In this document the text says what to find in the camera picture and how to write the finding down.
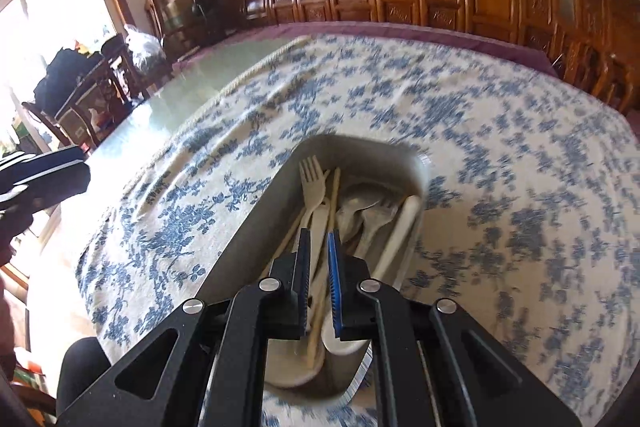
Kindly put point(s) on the metal spoon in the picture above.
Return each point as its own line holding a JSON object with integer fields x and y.
{"x": 357, "y": 198}

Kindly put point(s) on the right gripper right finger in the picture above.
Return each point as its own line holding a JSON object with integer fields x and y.
{"x": 435, "y": 365}

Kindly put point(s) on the white ceramic spoon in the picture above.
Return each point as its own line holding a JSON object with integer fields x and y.
{"x": 287, "y": 363}
{"x": 408, "y": 212}

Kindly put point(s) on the carved wooden armchair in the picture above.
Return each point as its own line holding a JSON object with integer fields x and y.
{"x": 610, "y": 41}

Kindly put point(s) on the white plastic fork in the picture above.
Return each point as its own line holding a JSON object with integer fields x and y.
{"x": 313, "y": 183}

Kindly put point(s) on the wooden chair with black bag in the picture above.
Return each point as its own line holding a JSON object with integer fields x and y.
{"x": 84, "y": 97}

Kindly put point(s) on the blue floral tablecloth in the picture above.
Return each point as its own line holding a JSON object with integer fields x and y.
{"x": 529, "y": 191}

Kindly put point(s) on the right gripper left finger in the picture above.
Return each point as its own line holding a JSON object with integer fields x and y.
{"x": 204, "y": 364}

